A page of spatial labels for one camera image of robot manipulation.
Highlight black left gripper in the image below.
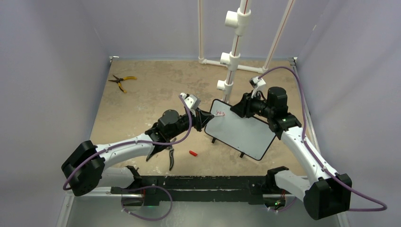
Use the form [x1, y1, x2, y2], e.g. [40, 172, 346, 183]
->
[167, 106, 213, 140]

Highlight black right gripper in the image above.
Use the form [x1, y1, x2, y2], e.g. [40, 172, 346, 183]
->
[230, 90, 274, 119]

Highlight small black-framed whiteboard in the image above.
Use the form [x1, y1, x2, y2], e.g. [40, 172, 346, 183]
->
[204, 99, 276, 161]

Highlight red marker cap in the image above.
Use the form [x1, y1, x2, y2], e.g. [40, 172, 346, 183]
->
[189, 150, 198, 157]

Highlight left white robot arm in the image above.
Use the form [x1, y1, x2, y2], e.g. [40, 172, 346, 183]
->
[61, 108, 215, 196]

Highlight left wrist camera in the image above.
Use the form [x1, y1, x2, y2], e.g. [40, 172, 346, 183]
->
[180, 93, 201, 115]

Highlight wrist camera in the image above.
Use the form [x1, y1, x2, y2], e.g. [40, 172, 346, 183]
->
[180, 93, 201, 115]
[249, 77, 266, 98]

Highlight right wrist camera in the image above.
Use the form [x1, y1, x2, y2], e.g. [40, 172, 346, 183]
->
[249, 77, 266, 98]

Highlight black handled pliers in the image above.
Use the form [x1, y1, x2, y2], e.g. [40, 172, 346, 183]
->
[146, 145, 174, 171]

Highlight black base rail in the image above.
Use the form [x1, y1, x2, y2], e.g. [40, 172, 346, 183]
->
[111, 175, 283, 206]

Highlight white PVC pipe frame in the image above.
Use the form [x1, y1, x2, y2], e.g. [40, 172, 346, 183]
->
[197, 0, 295, 103]

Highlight yellow handled needle-nose pliers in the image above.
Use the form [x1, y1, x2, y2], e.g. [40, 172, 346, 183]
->
[108, 75, 137, 94]

